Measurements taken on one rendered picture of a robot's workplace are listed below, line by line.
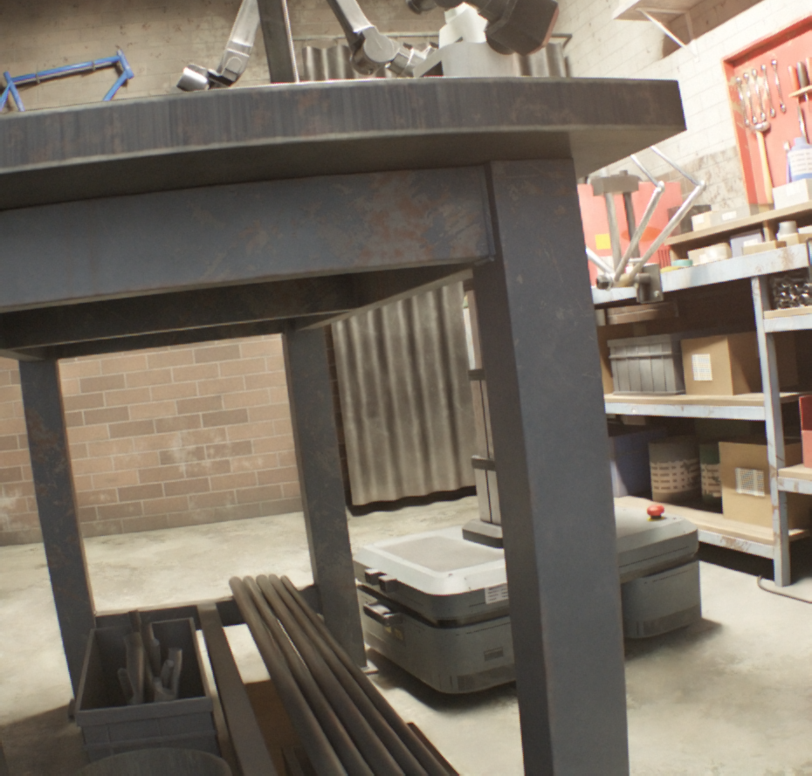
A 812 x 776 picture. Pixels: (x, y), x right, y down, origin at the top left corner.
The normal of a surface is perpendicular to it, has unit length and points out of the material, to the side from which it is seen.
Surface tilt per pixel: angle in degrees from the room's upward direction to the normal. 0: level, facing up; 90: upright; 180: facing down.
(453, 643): 90
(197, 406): 90
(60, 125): 90
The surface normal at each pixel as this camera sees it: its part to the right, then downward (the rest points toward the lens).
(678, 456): -0.12, 0.01
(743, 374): 0.26, -0.02
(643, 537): 0.18, -0.74
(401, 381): -0.58, 0.05
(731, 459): -0.95, 0.13
